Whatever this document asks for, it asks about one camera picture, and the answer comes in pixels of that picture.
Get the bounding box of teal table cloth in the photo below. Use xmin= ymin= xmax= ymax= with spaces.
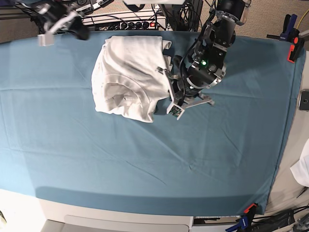
xmin=0 ymin=31 xmax=306 ymax=216

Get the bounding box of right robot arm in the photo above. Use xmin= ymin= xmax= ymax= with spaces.
xmin=16 ymin=0 xmax=90 ymax=46

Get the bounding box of black orange clamp top right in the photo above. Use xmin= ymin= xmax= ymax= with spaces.
xmin=287 ymin=37 xmax=305 ymax=63

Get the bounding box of white T-shirt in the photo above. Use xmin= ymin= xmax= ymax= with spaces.
xmin=91 ymin=36 xmax=172 ymax=123

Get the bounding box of blue black clamp top right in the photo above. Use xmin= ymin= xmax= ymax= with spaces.
xmin=266 ymin=14 xmax=299 ymax=43

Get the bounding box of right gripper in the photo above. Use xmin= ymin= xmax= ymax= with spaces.
xmin=37 ymin=6 xmax=89 ymax=46

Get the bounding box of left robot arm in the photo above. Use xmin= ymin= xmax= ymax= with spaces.
xmin=157 ymin=0 xmax=251 ymax=119

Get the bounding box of white power strip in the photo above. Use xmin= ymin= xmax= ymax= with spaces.
xmin=100 ymin=19 xmax=166 ymax=30

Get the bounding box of silver device at table edge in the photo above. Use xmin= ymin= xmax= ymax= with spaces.
xmin=298 ymin=89 xmax=309 ymax=112

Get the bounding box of white cloth at right edge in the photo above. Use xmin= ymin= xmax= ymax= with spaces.
xmin=290 ymin=141 xmax=309 ymax=187

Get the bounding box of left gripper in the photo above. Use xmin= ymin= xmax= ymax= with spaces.
xmin=156 ymin=55 xmax=215 ymax=120

